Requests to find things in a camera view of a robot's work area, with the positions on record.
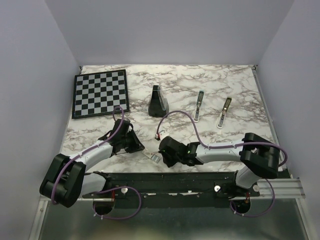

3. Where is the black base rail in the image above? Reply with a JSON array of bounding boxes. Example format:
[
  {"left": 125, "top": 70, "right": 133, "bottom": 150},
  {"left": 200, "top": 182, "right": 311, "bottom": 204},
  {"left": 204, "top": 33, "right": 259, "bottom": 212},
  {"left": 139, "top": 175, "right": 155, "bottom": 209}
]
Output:
[{"left": 82, "top": 171, "right": 266, "bottom": 210}]

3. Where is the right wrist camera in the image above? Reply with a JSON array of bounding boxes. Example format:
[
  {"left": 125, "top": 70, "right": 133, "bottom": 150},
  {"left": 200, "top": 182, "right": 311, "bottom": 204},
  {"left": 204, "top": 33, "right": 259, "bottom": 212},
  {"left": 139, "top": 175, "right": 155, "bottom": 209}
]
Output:
[{"left": 155, "top": 130, "right": 170, "bottom": 141}]

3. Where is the aluminium extrusion rail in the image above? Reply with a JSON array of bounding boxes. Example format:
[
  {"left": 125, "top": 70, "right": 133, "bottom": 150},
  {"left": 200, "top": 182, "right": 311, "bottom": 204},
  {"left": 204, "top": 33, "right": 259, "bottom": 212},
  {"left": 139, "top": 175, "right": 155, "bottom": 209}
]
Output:
[{"left": 228, "top": 177, "right": 306, "bottom": 201}]

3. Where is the black wedge stand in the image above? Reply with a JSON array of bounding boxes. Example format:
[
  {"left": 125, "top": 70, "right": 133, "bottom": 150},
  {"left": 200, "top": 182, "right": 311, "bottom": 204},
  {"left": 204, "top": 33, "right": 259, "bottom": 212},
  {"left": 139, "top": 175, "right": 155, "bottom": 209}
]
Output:
[{"left": 147, "top": 85, "right": 170, "bottom": 118}]

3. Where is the small staple box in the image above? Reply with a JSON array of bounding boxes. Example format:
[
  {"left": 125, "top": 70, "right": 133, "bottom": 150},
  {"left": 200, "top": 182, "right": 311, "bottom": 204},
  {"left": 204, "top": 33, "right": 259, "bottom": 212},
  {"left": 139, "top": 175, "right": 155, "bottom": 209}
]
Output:
[{"left": 142, "top": 149, "right": 154, "bottom": 159}]

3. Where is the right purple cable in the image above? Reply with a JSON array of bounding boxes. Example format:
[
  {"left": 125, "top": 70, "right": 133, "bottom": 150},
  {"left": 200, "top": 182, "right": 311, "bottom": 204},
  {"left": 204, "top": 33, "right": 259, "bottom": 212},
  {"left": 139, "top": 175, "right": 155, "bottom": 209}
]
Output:
[{"left": 155, "top": 110, "right": 288, "bottom": 218}]

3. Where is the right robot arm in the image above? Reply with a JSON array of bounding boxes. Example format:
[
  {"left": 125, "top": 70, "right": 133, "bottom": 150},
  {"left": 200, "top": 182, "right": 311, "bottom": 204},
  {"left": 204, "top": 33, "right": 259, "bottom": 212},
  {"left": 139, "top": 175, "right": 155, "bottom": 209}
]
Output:
[{"left": 158, "top": 132, "right": 280, "bottom": 196}]

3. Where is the black white chessboard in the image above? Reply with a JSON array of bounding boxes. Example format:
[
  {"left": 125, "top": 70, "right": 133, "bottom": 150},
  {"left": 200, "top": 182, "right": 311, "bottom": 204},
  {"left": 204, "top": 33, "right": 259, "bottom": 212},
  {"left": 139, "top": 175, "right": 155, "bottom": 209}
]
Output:
[{"left": 71, "top": 69, "right": 130, "bottom": 120}]

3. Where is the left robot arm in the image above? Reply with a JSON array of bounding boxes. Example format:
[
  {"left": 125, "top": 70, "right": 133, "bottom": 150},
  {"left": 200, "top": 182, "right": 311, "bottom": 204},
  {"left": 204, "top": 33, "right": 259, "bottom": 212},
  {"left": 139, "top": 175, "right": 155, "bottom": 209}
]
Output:
[{"left": 39, "top": 119, "right": 145, "bottom": 208}]

